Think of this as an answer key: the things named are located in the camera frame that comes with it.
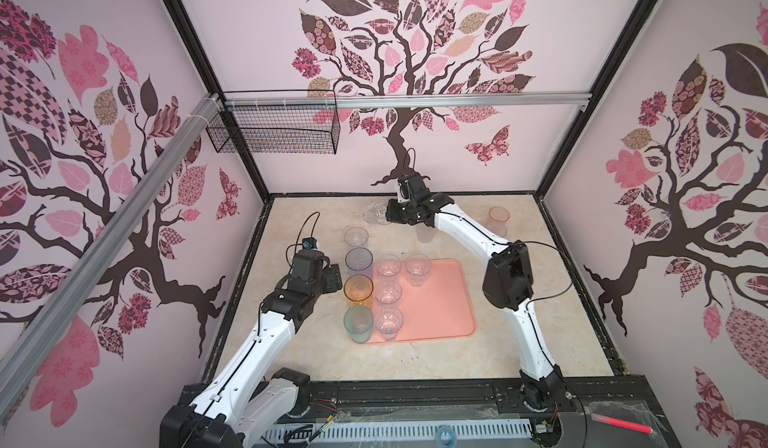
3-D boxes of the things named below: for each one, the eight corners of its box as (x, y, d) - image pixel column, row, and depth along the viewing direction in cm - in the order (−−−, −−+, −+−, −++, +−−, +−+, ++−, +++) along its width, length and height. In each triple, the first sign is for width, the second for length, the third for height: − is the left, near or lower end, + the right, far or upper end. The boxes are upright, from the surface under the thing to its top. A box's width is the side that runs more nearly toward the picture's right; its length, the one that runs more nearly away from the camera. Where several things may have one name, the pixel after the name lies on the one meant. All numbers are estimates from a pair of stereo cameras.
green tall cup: (345, 341, 85) (341, 328, 76) (351, 318, 89) (347, 303, 81) (369, 344, 84) (367, 331, 76) (373, 321, 88) (371, 306, 80)
